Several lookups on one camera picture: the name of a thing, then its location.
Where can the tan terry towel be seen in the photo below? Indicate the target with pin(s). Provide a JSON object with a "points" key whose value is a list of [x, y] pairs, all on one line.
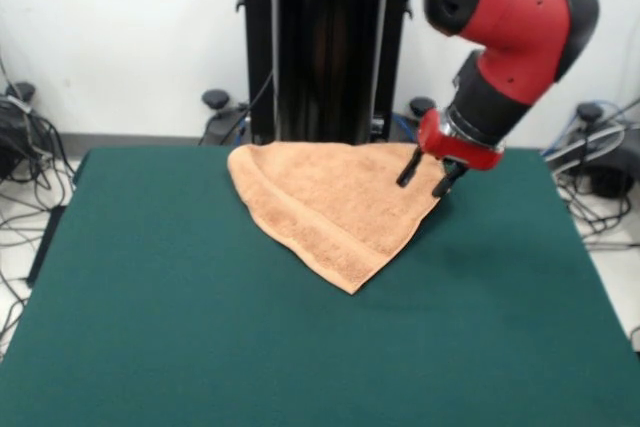
{"points": [[330, 197]]}

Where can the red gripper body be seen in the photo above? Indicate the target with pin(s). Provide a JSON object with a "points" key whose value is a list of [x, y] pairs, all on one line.
{"points": [[450, 149]]}

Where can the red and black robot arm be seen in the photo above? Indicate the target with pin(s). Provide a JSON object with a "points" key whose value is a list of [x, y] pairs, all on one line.
{"points": [[515, 22]]}

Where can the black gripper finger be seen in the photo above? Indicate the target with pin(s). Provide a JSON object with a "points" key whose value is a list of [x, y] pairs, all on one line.
{"points": [[447, 179], [410, 169]]}

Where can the dark green tablecloth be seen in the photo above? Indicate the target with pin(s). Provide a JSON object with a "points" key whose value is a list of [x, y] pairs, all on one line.
{"points": [[150, 322]]}

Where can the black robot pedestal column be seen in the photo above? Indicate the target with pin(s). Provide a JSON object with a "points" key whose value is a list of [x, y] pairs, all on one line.
{"points": [[325, 47]]}

